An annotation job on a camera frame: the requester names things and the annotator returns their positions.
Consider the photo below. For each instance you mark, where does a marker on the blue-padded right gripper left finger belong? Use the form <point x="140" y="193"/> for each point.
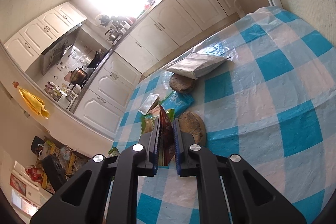
<point x="150" y="141"/>

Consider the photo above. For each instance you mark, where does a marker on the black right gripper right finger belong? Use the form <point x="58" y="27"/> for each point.
<point x="186" y="165"/>

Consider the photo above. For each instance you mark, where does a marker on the green pea cookie packet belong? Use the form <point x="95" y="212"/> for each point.
<point x="148" y="120"/>

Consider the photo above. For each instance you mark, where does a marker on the red snack wrapper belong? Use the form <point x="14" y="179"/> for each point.
<point x="166" y="144"/>

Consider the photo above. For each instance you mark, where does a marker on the blue cartoon wet-wipes pack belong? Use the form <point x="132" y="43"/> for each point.
<point x="177" y="101"/>

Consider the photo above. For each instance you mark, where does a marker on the white kitchen base cabinets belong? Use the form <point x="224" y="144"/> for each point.
<point x="166" y="31"/>

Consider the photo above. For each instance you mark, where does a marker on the small silver sachet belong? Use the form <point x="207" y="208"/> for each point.
<point x="148" y="104"/>

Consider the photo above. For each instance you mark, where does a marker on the green-white snack bag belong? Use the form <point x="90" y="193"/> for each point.
<point x="113" y="152"/>

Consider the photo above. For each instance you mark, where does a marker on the grey foil pouch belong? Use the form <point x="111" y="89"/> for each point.
<point x="195" y="65"/>

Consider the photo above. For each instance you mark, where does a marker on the copper cooking pot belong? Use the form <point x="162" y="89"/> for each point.
<point x="78" y="76"/>

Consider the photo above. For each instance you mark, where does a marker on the black wok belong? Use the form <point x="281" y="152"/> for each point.
<point x="97" y="59"/>

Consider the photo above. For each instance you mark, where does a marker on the blue-white checked tablecloth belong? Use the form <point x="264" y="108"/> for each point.
<point x="273" y="103"/>

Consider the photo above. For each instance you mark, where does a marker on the steel kettle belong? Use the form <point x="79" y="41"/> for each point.
<point x="112" y="35"/>

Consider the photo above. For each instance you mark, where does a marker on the yellow hanging cloth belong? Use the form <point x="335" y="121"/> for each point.
<point x="36" y="104"/>

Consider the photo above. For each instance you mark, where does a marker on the steel range hood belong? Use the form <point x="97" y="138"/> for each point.
<point x="54" y="53"/>

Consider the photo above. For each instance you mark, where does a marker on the cluttered wire shelf rack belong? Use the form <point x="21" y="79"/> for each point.
<point x="56" y="163"/>

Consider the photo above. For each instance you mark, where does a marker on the white wall cabinets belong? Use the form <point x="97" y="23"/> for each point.
<point x="36" y="37"/>

